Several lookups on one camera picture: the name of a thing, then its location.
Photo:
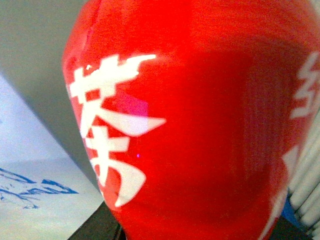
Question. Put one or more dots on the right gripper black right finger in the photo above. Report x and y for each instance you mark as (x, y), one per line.
(284, 230)

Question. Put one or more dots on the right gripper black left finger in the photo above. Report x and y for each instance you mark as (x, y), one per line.
(101, 225)

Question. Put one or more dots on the red drink bottle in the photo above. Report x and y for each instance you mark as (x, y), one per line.
(194, 113)

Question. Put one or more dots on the white blue chest freezer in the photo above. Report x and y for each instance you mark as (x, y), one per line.
(43, 194)

